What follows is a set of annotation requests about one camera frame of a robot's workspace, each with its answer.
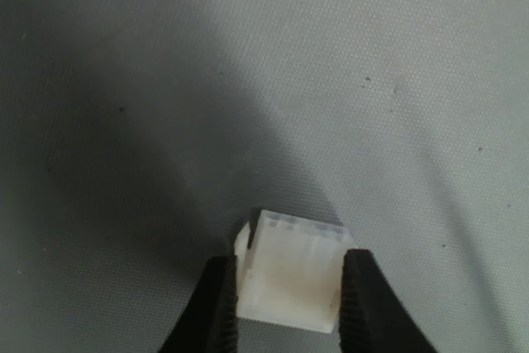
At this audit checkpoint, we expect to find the dark grey mat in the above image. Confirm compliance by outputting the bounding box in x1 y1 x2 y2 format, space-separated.
0 0 529 353

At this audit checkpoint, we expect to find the white plastic terminal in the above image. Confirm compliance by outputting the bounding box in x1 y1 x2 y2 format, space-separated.
232 208 361 336

